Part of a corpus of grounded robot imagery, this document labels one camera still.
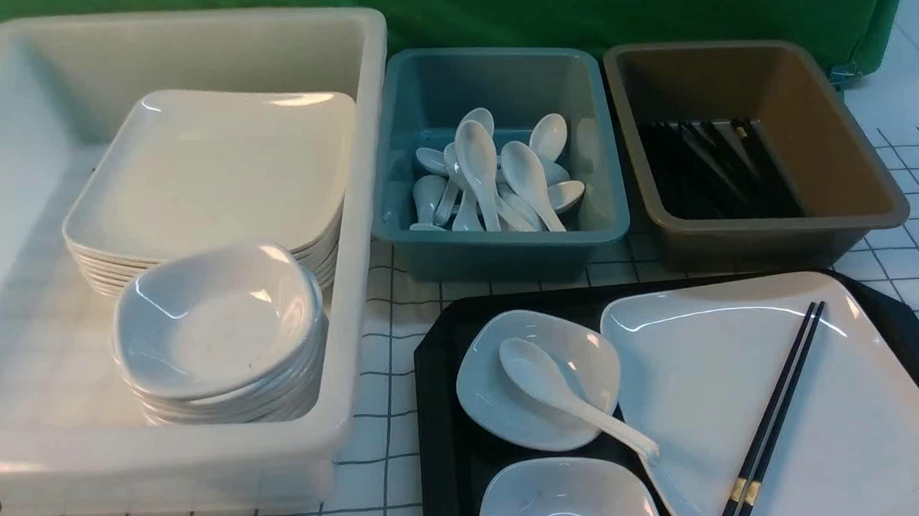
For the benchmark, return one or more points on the white ceramic soup spoon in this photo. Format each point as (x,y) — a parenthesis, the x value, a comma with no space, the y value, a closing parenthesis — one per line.
(534,372)

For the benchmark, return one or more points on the white shallow bowl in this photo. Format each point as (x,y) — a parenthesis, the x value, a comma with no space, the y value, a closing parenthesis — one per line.
(588,362)

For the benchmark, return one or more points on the large white square plate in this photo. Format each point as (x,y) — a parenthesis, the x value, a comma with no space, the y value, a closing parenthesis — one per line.
(698,365)

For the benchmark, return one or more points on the white spoon left low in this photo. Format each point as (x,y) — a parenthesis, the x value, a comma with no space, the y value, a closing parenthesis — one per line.
(427,193)

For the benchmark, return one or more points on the white spoon upright centre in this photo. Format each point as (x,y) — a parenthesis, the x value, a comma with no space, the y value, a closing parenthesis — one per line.
(475,153)

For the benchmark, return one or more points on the white spoon right centre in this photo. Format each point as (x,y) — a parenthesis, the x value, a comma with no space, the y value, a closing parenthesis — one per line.
(524,173)

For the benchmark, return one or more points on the white spoon far right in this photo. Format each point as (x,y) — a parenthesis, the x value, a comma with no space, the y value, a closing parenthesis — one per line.
(565,195)

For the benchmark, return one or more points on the white spoon back top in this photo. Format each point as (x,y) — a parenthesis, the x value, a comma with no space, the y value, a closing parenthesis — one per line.
(481,115)

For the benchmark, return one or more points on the white spoon back right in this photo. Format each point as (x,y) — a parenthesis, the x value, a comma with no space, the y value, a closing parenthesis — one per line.
(549,136)

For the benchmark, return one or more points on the teal plastic bin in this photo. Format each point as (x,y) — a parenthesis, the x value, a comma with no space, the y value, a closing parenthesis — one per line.
(428,92)

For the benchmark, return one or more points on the black plastic serving tray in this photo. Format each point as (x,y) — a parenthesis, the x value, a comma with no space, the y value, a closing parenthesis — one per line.
(459,458)

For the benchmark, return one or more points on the stack of white shallow bowls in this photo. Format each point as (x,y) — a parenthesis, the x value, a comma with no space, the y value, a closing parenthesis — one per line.
(230,335)

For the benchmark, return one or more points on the pile of black chopsticks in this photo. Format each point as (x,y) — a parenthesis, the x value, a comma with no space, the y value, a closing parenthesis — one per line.
(707,171)

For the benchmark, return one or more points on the stack of white square plates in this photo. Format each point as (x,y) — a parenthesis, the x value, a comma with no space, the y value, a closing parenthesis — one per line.
(192,170)

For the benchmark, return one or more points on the brown plastic bin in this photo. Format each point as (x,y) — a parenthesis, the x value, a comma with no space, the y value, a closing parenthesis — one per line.
(835,173)

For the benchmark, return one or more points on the metal clip on backdrop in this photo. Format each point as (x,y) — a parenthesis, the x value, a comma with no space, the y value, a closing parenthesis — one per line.
(842,77)

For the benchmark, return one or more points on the large white plastic bin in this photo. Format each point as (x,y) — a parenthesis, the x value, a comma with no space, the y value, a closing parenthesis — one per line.
(72,440)

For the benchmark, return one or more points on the green cloth backdrop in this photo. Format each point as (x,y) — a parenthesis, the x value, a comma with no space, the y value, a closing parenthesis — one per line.
(834,32)

